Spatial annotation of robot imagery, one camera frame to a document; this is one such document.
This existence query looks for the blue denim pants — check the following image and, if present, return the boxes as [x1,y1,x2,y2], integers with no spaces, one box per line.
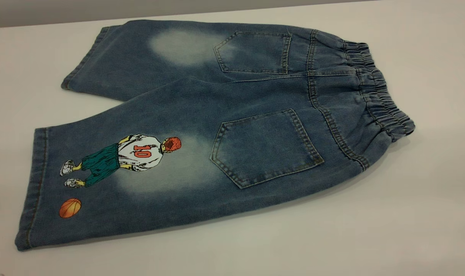
[15,19,416,251]

